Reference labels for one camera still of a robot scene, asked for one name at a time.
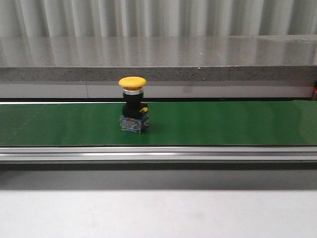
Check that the aluminium conveyor front rail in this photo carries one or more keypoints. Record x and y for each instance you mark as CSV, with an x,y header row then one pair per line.
x,y
157,154

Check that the grey speckled stone shelf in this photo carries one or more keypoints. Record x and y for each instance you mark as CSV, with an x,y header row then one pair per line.
x,y
200,59

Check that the white pleated curtain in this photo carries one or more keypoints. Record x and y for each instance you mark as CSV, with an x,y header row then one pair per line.
x,y
127,18

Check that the green conveyor belt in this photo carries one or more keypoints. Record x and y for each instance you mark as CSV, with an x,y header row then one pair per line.
x,y
170,124

